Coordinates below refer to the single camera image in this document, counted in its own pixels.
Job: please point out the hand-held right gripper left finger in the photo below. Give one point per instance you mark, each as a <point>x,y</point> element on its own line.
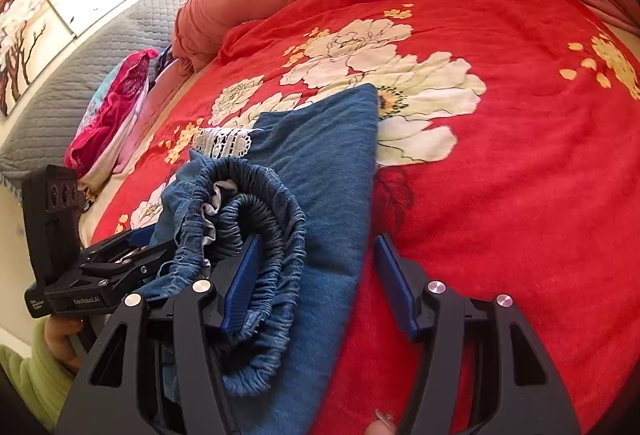
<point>242,285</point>

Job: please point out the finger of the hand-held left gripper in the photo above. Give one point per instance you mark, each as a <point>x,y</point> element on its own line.
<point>135,242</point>
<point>130,267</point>

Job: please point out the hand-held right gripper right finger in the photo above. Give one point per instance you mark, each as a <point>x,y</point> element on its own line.
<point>395,285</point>

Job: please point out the blue denim pants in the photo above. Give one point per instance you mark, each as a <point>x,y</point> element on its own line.
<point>325,175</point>

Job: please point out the person's left forearm green sleeve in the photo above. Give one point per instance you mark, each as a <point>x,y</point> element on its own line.
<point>30,380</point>

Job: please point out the person's left hand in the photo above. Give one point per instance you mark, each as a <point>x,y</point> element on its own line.
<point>57,337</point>

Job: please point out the person's right hand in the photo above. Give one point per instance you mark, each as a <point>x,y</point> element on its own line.
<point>379,422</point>

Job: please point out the pink pillow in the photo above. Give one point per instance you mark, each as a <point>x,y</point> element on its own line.
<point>152,105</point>

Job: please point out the grey quilted headboard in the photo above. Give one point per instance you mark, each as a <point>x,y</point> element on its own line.
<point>65,85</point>

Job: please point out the red floral blanket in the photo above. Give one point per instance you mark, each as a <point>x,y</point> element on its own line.
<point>500,175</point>

